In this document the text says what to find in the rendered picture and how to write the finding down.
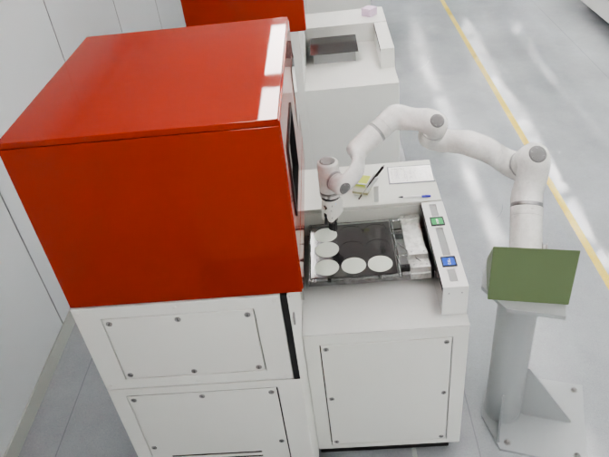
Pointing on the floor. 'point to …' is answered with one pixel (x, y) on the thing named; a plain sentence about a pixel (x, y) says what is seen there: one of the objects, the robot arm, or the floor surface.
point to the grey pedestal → (529, 389)
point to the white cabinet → (387, 387)
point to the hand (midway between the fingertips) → (333, 226)
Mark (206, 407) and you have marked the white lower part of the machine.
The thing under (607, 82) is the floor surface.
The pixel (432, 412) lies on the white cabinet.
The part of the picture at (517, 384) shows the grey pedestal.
